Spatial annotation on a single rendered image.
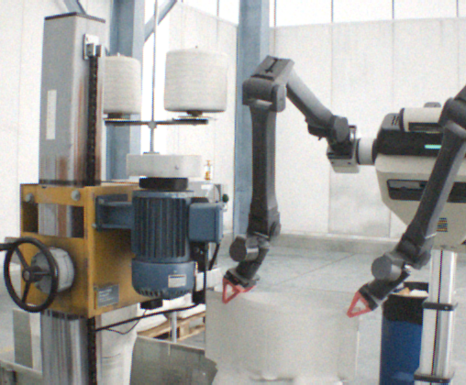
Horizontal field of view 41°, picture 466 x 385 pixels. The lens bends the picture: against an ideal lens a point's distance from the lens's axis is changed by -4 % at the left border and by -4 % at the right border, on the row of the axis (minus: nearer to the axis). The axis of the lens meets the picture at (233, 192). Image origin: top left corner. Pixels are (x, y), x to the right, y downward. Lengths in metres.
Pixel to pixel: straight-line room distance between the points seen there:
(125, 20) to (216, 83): 6.41
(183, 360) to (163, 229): 0.97
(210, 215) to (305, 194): 8.92
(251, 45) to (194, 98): 9.09
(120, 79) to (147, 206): 0.43
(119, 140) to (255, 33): 3.72
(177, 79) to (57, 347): 0.74
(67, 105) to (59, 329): 0.55
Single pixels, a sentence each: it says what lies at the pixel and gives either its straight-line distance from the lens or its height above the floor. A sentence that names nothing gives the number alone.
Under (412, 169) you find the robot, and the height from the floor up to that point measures 1.39.
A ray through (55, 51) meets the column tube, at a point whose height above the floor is 1.67.
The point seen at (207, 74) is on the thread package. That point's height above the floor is 1.62.
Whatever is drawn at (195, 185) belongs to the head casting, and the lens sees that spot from 1.91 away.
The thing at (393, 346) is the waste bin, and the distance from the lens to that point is 3.96.
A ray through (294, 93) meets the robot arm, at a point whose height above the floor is 1.58.
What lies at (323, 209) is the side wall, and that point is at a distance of 10.29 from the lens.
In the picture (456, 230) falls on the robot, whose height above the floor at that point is 1.20.
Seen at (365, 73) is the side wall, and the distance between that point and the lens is 10.14.
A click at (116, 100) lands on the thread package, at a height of 1.56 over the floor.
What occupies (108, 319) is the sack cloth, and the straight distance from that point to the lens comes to 2.09.
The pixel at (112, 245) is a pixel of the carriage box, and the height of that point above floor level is 1.19.
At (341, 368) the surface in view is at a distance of 1.78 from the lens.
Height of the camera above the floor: 1.41
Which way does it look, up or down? 3 degrees down
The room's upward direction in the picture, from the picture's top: 1 degrees clockwise
